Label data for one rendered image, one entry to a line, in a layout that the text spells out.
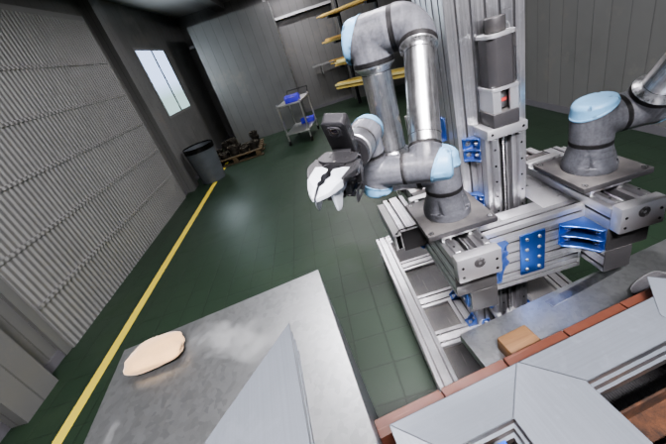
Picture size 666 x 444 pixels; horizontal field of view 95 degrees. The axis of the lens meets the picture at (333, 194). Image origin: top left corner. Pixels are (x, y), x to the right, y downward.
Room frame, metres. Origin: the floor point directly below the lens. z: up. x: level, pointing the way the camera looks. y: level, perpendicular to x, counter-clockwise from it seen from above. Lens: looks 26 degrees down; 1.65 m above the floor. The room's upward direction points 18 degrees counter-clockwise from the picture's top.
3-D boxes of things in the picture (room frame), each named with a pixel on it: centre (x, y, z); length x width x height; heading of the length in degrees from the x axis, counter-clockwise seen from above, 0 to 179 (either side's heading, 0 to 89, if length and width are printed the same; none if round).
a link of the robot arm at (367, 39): (0.92, -0.23, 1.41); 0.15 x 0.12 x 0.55; 63
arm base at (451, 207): (0.86, -0.35, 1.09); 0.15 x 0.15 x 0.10
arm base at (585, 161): (0.85, -0.85, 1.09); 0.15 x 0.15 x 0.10
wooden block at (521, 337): (0.56, -0.39, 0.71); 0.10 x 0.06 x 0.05; 98
